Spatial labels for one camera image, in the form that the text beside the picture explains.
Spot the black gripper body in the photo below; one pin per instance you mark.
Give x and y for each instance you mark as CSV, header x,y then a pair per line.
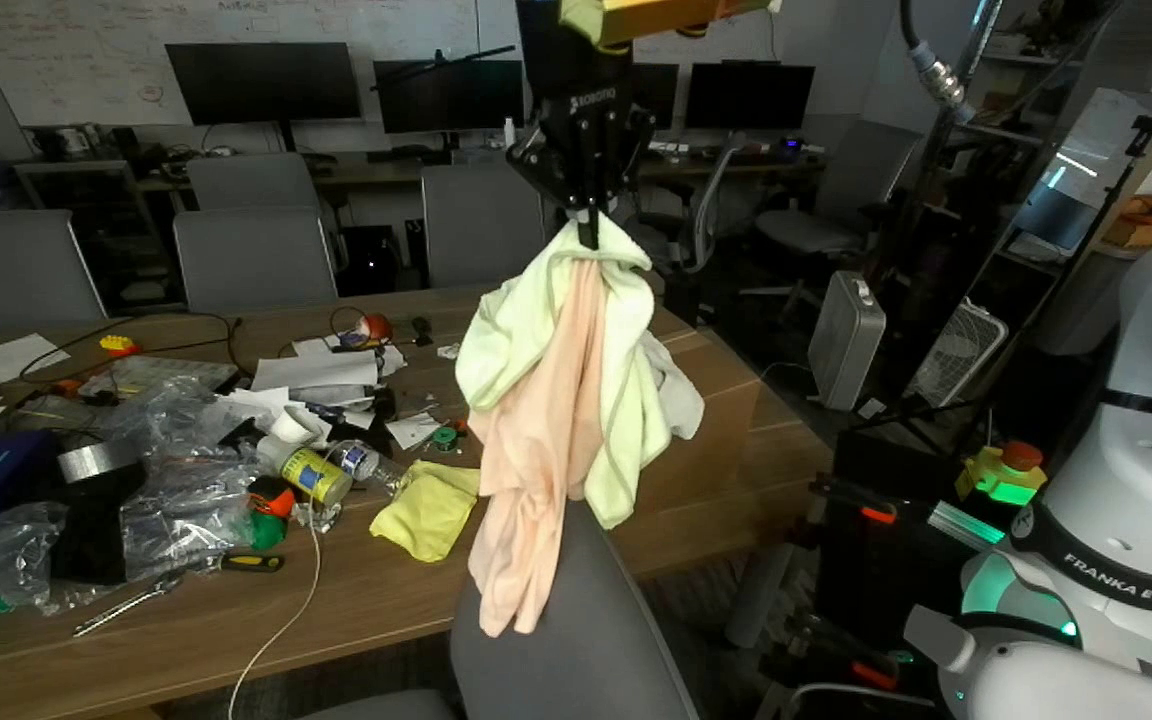
x,y
584,122

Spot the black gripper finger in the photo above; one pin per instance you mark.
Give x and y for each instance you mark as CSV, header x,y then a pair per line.
x,y
570,184
609,184

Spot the light green cloth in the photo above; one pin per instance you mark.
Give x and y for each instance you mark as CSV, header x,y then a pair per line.
x,y
522,322

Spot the white towel cloth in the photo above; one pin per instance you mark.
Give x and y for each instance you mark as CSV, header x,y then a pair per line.
x,y
678,386

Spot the peach cloth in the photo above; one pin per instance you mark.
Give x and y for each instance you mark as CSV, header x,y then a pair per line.
x,y
537,466

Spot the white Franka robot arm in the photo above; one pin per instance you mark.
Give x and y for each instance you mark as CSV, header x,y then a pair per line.
x,y
1137,400

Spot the grey office chair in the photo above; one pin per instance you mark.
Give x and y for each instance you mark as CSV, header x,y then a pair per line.
x,y
256,182
256,263
480,223
11,272

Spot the black mesh office chair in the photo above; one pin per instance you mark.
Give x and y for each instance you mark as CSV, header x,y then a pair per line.
x,y
858,172

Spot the dark grey swivel chair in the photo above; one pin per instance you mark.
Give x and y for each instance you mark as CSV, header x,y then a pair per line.
x,y
601,642

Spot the black computer monitor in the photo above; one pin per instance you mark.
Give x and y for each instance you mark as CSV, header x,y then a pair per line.
x,y
262,81
449,94
656,94
749,94

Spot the red ball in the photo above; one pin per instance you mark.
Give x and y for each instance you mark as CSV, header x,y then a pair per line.
x,y
375,325

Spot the small green cube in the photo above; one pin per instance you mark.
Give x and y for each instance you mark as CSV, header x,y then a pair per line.
x,y
444,438

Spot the white tower heater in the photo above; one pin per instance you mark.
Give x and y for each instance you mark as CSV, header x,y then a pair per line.
x,y
847,340

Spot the small white paper piece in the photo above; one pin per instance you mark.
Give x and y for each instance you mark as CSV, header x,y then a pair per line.
x,y
414,431

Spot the white paper stack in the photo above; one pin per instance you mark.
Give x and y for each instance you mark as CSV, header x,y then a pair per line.
x,y
316,374

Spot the yellow cloth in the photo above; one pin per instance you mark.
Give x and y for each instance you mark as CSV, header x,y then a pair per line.
x,y
430,515

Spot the yellow labelled can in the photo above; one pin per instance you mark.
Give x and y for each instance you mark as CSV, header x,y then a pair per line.
x,y
316,479

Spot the white grilled fan heater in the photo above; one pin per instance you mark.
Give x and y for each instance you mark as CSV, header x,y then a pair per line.
x,y
959,352

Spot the metal shelf rack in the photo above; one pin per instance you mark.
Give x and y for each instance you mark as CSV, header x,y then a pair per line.
x,y
1003,61

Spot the small orange toy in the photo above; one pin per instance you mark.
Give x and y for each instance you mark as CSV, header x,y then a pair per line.
x,y
281,500

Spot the green plastic toy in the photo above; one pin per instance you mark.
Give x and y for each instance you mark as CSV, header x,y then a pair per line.
x,y
262,528

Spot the grey leaning panel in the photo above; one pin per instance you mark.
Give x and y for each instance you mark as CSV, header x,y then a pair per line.
x,y
1080,172

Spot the yellow orange ball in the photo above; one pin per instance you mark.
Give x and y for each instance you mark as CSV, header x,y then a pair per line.
x,y
117,347

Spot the yellow emergency stop button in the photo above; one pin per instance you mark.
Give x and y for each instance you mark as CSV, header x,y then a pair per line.
x,y
1003,472

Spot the green glowing tube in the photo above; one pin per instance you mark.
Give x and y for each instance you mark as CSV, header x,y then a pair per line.
x,y
964,523

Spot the black yellow utility tool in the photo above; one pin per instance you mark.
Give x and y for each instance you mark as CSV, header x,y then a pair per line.
x,y
252,560

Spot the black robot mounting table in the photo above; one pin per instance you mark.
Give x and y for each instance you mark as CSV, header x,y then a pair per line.
x,y
898,584

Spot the clear plastic bag pile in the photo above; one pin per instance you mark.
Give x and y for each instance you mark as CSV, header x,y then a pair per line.
x,y
178,492

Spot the blue bag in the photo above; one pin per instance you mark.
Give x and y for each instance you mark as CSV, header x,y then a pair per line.
x,y
0,472

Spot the long wall desk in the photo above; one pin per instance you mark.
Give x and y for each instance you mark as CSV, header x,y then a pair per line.
x,y
362,164

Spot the wall whiteboard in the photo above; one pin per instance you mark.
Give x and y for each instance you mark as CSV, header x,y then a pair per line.
x,y
82,61

